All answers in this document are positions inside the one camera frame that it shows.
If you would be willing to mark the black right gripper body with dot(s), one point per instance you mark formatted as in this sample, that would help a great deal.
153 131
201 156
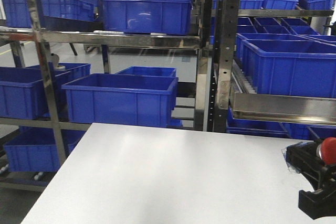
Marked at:
320 202

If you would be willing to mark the red mushroom push button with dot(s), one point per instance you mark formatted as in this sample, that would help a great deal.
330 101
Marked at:
326 151

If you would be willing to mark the large blue crate right shelf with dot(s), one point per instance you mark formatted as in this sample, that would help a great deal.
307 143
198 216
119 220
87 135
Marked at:
303 68

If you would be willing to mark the blue crate behind right crate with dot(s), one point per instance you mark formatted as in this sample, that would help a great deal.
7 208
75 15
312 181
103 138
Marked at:
261 36

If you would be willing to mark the blue crate behind lower left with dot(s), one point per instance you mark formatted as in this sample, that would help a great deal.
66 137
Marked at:
149 71

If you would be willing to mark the blue crate upper left shelf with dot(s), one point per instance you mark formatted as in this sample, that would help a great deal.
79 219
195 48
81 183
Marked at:
170 17

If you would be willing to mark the large blue crate lower left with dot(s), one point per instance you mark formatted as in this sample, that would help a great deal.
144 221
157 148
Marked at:
121 99

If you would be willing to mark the blue crate bottom left shelf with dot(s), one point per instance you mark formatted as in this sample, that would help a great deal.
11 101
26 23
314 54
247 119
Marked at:
34 150

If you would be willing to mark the blue crate far left edge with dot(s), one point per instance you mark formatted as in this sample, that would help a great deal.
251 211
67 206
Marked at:
22 93

